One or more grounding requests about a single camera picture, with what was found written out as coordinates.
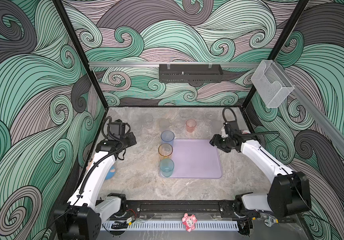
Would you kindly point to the teal translucent cup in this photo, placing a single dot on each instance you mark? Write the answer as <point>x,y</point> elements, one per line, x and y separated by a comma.
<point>166,167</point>

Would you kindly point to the frosted clear cup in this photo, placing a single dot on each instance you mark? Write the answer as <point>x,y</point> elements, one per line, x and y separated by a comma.
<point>164,124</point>

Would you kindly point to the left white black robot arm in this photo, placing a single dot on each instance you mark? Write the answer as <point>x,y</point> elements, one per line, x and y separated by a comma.
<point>82,217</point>

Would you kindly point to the blue translucent cup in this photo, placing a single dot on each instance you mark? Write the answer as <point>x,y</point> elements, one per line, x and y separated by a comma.
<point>167,137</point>

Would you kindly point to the silver adjustable wrench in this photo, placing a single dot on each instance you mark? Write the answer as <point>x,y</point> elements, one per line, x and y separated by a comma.
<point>270,222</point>

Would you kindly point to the clear acrylic wall box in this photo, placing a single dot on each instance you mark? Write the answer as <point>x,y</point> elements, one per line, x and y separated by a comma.
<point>272,83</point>

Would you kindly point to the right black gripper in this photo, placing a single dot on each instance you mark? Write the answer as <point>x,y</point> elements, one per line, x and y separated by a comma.
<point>215,140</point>

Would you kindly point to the white slotted cable duct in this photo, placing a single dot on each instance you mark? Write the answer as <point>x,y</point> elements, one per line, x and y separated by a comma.
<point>202,225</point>

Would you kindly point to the pink flower toy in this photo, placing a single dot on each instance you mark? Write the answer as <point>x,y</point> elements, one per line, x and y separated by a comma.
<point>189,221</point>

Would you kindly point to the lilac plastic tray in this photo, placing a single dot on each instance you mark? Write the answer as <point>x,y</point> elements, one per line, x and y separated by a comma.
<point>195,159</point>

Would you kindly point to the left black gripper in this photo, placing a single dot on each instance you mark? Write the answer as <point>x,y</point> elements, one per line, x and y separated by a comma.
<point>131,137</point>

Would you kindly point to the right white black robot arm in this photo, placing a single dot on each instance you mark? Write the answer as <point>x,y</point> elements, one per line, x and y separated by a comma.
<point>289,192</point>

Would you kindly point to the clear glass cup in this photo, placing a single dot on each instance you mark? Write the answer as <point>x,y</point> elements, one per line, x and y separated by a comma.
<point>210,116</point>
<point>148,121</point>

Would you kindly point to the pink translucent cup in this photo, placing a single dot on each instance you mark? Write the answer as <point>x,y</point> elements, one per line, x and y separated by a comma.
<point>190,125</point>

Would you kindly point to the black wall-mounted rack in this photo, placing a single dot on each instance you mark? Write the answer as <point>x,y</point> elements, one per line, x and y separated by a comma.
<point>193,74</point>

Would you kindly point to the bear plush toy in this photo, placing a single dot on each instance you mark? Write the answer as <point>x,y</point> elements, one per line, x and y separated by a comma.
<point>111,173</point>

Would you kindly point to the yellow translucent cup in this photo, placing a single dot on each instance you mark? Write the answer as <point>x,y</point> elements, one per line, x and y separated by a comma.
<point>165,150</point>

